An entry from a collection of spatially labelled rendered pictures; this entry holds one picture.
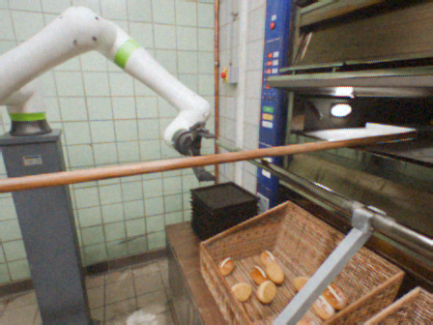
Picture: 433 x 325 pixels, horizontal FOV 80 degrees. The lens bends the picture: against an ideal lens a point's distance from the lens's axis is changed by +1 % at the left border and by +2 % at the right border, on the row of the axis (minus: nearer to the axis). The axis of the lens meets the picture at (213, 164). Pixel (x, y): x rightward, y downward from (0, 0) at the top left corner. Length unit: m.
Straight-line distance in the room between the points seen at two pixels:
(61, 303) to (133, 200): 0.82
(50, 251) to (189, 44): 1.50
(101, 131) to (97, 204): 0.54
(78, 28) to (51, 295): 1.17
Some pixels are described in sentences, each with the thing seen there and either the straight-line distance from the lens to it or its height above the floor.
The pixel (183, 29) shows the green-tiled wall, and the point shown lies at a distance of 2.00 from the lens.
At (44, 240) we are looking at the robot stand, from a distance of 1.41.
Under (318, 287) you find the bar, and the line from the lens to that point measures 0.55.
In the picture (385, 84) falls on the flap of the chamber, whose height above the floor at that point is 1.39.
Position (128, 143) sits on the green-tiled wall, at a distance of 1.94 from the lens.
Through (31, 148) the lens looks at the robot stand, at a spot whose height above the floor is 1.15.
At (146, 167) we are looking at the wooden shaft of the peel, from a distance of 0.67.
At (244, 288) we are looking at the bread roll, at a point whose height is 0.64.
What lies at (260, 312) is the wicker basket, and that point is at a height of 0.59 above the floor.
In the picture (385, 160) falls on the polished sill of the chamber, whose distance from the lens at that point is 0.97.
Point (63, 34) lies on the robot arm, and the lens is 0.97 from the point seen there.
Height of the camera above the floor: 1.39
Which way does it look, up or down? 17 degrees down
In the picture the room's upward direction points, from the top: straight up
